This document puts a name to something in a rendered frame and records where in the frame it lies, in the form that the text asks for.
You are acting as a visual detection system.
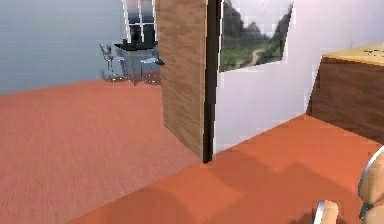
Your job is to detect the brown wooden room door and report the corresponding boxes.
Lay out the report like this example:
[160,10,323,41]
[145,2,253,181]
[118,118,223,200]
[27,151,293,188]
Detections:
[154,0,224,164]

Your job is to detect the black top dining table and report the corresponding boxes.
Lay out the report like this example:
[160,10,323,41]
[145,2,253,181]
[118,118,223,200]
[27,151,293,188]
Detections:
[113,38,159,87]

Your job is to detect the framed mountain landscape picture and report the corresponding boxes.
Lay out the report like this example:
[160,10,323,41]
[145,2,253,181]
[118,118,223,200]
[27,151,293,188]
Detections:
[218,0,295,73]

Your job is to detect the white framed window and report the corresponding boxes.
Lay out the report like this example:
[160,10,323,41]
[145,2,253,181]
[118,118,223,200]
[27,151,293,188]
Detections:
[121,0,158,44]

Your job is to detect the brown wooden cabinet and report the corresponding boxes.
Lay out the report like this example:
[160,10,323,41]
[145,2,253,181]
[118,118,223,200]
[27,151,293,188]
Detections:
[305,43,384,145]

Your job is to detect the metal frame chair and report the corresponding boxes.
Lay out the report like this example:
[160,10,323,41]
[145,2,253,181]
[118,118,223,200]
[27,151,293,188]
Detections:
[98,43,129,83]

